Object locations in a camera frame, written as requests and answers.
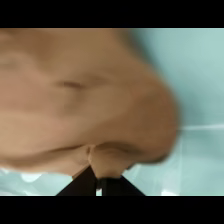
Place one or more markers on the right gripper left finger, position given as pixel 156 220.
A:
pixel 81 186

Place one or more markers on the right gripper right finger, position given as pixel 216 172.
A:
pixel 120 188

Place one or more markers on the tan shirt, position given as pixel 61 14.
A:
pixel 83 106

